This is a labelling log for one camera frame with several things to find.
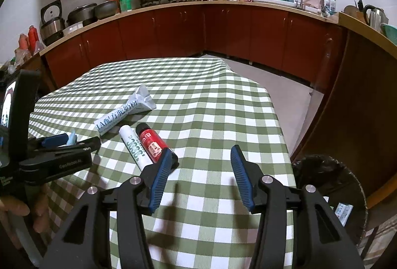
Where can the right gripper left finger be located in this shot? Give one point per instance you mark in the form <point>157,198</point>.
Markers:
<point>83,241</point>

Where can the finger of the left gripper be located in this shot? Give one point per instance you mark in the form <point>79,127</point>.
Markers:
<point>53,153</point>
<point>48,142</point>

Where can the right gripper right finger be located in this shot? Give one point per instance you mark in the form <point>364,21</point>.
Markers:
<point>320,240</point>

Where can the white green-lettered tube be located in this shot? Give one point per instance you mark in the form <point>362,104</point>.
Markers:
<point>134,146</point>

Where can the white blue-lettered tube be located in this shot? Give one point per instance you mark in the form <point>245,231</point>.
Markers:
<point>140,101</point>

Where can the red tube black cap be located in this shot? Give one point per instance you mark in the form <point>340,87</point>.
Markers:
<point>153,144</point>

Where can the teal capped tube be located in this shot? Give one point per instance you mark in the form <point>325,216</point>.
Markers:
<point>72,140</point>

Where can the black trash bin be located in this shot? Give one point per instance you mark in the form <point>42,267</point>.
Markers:
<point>339,185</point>

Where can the red lower kitchen cabinets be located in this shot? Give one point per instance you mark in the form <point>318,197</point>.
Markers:
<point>352,64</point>

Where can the person's left hand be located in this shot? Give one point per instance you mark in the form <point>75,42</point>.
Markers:
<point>16,207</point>

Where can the orange bottle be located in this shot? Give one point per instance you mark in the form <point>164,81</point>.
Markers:
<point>33,38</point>

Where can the open rice cooker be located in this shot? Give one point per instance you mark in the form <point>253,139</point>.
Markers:
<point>52,23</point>

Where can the grey lidded pot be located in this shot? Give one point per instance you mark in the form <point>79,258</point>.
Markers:
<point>84,14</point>

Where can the dark cooking pot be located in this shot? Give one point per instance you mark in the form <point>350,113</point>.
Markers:
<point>106,9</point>

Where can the green checkered tablecloth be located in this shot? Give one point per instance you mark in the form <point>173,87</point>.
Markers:
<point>202,110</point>

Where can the teal plastic basket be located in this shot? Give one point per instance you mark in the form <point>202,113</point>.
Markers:
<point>390,32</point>

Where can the steel electric kettle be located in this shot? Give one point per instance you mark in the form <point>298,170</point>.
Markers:
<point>374,17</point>

